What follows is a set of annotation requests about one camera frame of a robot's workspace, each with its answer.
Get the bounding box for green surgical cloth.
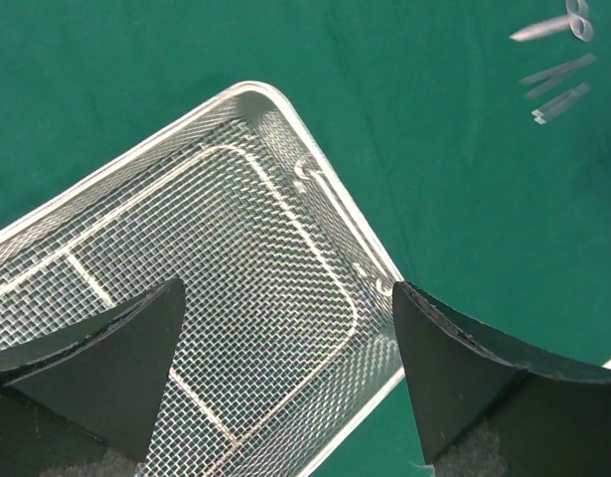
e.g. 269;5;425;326
0;1;611;476

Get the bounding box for steel tweezers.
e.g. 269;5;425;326
521;54;597;98
532;82;590;124

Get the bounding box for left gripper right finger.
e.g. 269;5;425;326
392;281;611;476

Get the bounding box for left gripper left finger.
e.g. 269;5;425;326
0;278;186;476

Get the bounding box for steel surgical scissors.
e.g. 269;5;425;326
510;0;594;42

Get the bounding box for metal mesh tray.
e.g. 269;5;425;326
0;81;403;476

